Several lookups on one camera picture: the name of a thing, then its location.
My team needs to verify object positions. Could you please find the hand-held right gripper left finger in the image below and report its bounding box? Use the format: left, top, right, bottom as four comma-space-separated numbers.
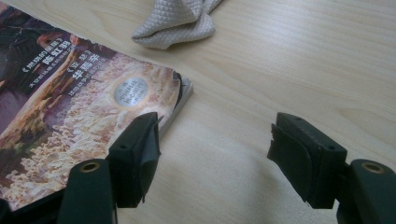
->
106, 111, 163, 209

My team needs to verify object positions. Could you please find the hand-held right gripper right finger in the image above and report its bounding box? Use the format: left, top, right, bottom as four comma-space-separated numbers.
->
266, 112, 348, 210

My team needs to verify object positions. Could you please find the glossy illustrated magazine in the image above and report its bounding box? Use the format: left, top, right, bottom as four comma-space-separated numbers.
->
0, 1, 194, 213

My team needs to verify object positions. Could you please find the white quilted cloth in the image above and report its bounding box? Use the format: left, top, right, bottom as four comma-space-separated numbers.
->
131, 0, 223, 50

